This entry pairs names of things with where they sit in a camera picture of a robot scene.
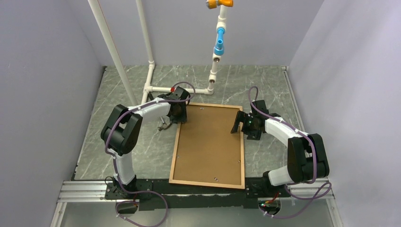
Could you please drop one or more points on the orange pipe fitting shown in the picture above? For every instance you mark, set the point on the orange pipe fitting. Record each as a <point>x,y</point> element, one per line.
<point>212,4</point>

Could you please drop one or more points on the brown fibreboard backing board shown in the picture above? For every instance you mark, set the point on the brown fibreboard backing board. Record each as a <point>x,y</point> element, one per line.
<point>210,144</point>

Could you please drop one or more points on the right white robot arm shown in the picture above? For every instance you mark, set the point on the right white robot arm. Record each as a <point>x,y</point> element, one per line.
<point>306,155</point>

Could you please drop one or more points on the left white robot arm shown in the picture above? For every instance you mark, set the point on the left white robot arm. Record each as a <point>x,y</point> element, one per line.
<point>121,130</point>

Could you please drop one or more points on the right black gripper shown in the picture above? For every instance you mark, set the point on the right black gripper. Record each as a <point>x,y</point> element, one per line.
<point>242,116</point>

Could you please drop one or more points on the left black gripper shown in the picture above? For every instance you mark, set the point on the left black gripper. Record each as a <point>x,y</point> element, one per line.
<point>183,118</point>

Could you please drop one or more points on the brown wooden picture frame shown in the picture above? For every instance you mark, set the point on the brown wooden picture frame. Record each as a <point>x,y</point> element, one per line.
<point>206,185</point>

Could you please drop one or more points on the aluminium rail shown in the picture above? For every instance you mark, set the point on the aluminium rail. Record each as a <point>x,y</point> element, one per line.
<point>98,191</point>

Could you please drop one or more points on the blue pipe fitting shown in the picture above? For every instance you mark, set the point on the blue pipe fitting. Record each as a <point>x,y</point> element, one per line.
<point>219,46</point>

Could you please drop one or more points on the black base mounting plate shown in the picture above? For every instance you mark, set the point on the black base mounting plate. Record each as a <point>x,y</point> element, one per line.
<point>159,194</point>

